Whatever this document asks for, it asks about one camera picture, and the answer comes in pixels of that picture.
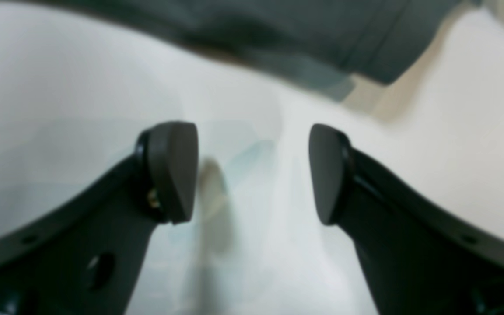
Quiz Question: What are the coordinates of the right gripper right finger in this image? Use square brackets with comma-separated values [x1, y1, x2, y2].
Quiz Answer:
[308, 124, 504, 315]

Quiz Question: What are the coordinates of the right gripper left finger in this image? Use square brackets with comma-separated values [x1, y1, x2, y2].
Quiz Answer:
[0, 122, 199, 315]

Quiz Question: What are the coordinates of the dark grey t-shirt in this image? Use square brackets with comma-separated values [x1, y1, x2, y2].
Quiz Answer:
[35, 0, 474, 86]

